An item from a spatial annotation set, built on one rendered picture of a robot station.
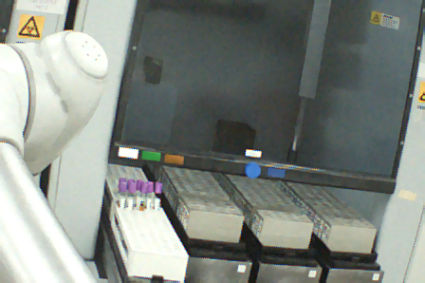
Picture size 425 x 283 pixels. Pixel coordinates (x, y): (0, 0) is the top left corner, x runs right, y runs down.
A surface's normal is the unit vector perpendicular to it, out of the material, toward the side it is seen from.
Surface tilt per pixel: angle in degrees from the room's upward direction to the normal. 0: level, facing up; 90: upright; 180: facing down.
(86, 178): 90
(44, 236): 32
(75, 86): 95
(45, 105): 84
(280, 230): 90
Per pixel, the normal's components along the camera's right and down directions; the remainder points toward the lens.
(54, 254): 0.42, -0.69
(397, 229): 0.21, 0.22
